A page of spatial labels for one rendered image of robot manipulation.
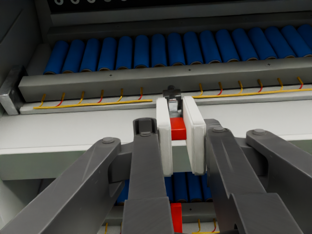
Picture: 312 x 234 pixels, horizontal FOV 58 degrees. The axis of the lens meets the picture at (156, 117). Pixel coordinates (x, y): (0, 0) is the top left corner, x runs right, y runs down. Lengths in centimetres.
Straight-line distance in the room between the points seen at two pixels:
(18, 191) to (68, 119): 12
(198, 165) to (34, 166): 19
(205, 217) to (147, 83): 20
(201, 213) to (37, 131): 23
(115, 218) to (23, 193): 12
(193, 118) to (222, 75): 15
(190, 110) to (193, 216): 24
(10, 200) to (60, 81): 14
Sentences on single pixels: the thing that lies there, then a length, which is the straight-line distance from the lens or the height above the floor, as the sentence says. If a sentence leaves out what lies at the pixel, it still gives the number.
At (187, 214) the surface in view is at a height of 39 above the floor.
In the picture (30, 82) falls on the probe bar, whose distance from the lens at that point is 32.
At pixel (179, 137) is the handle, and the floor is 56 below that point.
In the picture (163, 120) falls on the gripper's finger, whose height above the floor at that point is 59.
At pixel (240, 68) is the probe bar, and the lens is 31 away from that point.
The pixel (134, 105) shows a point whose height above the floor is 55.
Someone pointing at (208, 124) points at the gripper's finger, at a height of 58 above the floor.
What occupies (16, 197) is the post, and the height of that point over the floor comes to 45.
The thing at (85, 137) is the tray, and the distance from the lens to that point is 28.
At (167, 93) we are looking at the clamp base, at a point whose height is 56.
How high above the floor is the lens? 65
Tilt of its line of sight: 23 degrees down
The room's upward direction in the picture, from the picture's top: 4 degrees counter-clockwise
